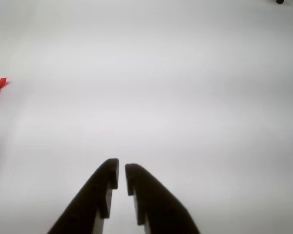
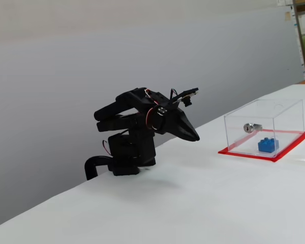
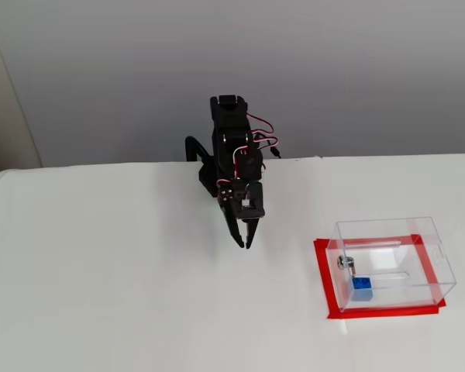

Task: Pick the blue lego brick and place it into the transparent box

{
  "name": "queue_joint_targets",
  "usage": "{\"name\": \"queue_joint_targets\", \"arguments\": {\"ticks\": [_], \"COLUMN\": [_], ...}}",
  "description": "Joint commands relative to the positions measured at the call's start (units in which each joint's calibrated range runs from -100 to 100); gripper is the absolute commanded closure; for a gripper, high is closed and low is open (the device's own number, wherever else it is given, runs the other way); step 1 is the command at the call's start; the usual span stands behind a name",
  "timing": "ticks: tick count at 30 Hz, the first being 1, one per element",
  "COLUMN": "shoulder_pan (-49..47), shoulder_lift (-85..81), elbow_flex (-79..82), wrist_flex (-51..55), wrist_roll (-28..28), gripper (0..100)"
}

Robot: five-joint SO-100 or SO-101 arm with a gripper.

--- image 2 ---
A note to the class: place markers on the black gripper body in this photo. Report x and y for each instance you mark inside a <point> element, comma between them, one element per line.
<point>181,122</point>

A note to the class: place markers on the black table clamp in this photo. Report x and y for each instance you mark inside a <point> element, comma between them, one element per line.
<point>89,165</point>

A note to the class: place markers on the white label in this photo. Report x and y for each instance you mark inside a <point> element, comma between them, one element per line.
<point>284,2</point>

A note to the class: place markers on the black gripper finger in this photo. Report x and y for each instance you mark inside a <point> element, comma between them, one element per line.
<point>172,127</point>
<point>184,118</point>

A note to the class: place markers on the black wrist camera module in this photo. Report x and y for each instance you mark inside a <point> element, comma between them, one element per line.
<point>187,101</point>

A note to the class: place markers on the beige sticky note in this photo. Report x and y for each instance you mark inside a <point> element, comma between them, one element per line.
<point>287,15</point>

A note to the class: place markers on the transparent acrylic box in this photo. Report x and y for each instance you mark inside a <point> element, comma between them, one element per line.
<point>233,132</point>

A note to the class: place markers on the blue lego brick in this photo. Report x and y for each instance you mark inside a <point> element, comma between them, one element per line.
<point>267,147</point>

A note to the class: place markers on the grey metal shelf post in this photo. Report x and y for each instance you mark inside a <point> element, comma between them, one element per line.
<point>301,38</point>

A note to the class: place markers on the red tape frame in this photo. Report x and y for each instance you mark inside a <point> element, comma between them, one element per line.
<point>244,154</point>

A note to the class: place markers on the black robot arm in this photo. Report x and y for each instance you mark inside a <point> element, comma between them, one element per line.
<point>132,152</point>

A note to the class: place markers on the silver box lock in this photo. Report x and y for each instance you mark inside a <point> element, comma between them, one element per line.
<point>249,127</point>

